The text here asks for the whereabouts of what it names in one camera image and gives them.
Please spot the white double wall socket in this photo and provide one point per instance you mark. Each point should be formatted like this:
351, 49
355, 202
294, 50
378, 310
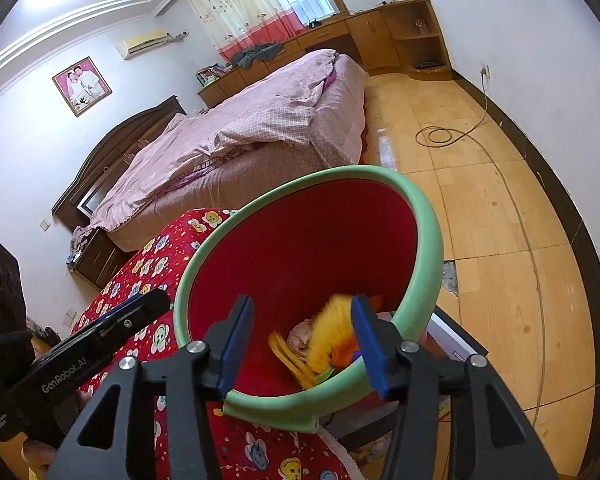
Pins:
70, 316

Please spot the framed wall photo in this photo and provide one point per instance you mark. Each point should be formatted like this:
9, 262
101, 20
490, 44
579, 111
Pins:
82, 86

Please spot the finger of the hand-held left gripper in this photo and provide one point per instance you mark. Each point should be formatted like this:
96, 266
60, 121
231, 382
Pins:
130, 317

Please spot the pink grey cloth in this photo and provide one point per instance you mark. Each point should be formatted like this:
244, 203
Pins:
81, 239

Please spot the cream and red curtain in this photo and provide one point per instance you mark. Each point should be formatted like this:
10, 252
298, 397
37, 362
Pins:
240, 5

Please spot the white paper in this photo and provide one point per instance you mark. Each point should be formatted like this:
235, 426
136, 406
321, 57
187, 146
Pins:
300, 335

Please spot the wooden corner shelf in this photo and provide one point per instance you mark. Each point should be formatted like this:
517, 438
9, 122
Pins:
410, 20

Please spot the red bucket with green rim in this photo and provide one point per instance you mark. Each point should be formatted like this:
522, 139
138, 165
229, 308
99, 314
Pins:
305, 240

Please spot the small photo frame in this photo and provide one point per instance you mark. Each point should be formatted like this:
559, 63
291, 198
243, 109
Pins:
210, 75

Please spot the dark wooden headboard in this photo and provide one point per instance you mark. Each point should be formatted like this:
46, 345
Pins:
105, 155

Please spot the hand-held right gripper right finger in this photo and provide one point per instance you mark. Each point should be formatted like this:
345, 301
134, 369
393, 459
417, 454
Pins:
367, 345

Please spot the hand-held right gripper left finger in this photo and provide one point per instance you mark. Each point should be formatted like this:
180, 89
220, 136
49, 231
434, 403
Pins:
235, 345

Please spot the white wall switch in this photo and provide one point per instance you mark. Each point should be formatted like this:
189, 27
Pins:
44, 224

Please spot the dark wooden nightstand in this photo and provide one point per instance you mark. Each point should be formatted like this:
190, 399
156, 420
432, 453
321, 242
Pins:
100, 260

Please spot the person's left hand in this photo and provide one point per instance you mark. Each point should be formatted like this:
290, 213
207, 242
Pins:
36, 457

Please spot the white wall socket with plug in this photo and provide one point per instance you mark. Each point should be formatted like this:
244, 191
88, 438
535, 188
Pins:
485, 71

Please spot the white air conditioner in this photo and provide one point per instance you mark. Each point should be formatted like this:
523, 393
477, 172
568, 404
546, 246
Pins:
142, 44

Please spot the long wooden desk cabinet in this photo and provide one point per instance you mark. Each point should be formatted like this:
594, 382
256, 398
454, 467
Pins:
330, 35

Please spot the grey clothes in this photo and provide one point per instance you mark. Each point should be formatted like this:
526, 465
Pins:
255, 54

